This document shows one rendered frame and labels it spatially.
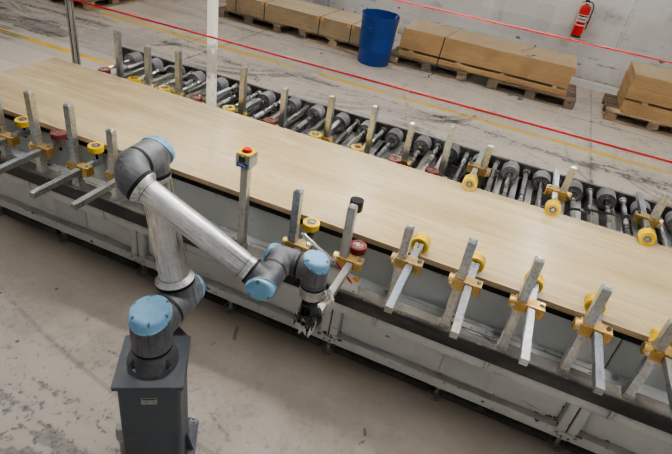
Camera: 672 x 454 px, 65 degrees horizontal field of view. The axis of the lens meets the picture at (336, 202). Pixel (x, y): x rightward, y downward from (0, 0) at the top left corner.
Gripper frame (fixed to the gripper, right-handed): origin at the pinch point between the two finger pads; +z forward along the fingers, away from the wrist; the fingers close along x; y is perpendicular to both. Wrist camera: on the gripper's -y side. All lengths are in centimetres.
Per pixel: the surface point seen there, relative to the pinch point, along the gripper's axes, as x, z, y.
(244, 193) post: -53, -19, -45
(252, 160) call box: -50, -36, -46
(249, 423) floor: -25, 83, -10
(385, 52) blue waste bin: -134, 59, -600
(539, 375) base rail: 89, 17, -40
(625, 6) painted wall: 162, -43, -753
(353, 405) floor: 17, 83, -42
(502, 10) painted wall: -2, -3, -760
